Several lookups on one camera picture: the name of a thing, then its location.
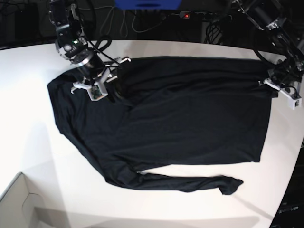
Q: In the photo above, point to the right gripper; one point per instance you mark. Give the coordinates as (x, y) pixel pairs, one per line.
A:
(95, 72)

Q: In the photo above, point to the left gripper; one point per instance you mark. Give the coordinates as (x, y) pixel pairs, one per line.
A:
(286, 80)

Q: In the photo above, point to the black t-shirt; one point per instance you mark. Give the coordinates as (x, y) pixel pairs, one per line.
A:
(169, 111)

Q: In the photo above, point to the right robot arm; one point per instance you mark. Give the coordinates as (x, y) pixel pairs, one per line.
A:
(73, 45)

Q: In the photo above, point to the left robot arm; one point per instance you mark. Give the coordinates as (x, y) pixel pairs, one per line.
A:
(269, 17)

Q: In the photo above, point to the blue box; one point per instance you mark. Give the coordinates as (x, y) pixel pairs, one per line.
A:
(147, 4)

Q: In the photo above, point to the black power strip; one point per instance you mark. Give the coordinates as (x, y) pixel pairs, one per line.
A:
(204, 16)

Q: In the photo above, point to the white cardboard box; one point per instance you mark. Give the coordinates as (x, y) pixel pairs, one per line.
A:
(16, 207)

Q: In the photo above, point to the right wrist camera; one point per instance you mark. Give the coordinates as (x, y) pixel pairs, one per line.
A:
(95, 93)

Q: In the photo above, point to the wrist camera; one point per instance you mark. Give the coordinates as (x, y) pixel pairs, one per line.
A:
(294, 103)
(95, 93)

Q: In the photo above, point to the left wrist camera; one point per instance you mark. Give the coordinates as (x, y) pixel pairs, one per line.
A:
(294, 103)

